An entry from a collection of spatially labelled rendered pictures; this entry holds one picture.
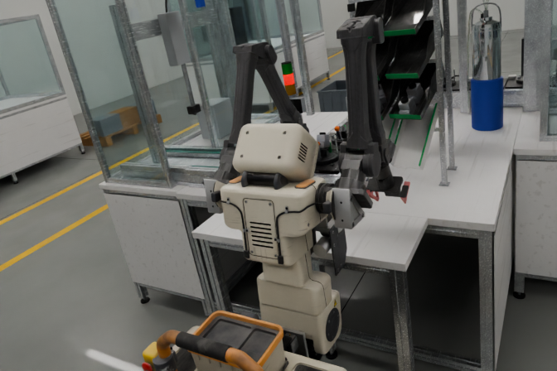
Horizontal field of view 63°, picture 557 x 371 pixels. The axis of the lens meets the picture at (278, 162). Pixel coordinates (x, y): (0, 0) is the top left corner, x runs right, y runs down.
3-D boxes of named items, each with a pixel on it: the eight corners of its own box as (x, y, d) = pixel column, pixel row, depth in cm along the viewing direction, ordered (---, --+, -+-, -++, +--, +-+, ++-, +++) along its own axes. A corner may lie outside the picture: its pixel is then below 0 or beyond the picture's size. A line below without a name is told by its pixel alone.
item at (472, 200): (495, 232, 159) (494, 224, 158) (176, 198, 236) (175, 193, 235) (522, 112, 269) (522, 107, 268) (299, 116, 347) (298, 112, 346)
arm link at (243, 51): (229, 35, 152) (254, 33, 147) (249, 45, 164) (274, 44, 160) (218, 168, 152) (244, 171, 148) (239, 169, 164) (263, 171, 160)
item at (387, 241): (405, 272, 146) (405, 264, 145) (192, 238, 192) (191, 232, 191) (448, 181, 201) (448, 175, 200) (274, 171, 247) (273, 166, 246)
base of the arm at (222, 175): (200, 181, 146) (230, 184, 140) (209, 160, 149) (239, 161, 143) (214, 194, 152) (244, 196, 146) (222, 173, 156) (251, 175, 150)
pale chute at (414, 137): (423, 170, 179) (419, 166, 176) (392, 166, 188) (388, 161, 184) (440, 107, 186) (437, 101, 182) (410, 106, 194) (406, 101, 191)
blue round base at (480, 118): (501, 131, 238) (501, 80, 229) (469, 131, 246) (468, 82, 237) (504, 122, 251) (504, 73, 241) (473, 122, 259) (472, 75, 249)
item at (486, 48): (500, 79, 230) (500, 2, 217) (470, 81, 237) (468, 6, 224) (502, 74, 241) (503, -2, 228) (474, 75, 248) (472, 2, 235)
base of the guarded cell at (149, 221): (213, 324, 266) (176, 191, 237) (138, 302, 299) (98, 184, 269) (314, 212, 375) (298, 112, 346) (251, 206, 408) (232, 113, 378)
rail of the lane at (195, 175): (346, 200, 194) (343, 177, 190) (189, 187, 240) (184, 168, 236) (351, 195, 198) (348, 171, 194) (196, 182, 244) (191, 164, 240)
